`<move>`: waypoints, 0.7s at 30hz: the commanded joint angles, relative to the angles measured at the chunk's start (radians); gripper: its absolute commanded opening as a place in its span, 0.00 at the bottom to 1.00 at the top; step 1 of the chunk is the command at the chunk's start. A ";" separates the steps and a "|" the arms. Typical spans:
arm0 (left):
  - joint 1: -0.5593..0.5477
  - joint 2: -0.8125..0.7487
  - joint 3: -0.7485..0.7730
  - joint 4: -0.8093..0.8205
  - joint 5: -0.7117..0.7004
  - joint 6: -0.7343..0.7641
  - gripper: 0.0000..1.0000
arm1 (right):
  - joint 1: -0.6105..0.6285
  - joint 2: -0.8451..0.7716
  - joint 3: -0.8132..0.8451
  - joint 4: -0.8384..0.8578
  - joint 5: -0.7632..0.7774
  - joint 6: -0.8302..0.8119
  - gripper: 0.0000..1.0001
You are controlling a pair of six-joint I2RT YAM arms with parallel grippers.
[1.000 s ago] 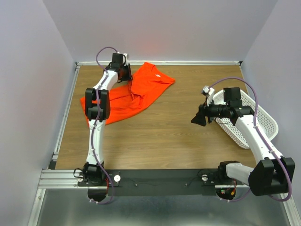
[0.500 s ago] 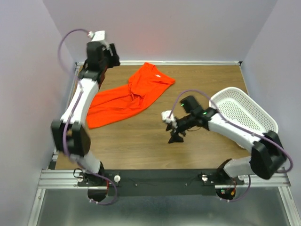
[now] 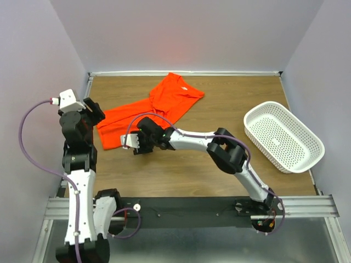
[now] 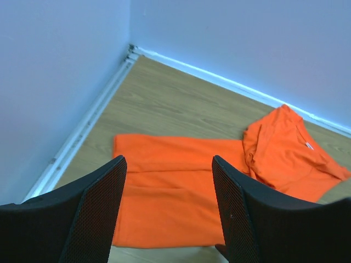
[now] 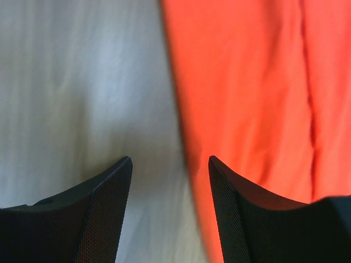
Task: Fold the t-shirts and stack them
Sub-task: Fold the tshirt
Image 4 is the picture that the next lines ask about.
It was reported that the left aluminium side rail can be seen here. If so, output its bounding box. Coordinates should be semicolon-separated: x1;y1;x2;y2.
23;46;139;201

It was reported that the back aluminium edge strip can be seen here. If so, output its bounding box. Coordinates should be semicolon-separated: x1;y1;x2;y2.
129;44;350;138

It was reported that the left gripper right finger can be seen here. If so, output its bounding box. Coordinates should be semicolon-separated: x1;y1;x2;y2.
212;156;350;262

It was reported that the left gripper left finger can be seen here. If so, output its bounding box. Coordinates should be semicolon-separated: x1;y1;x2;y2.
1;156;127;262

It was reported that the orange t shirt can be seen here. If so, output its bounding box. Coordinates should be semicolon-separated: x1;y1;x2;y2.
112;105;350;249

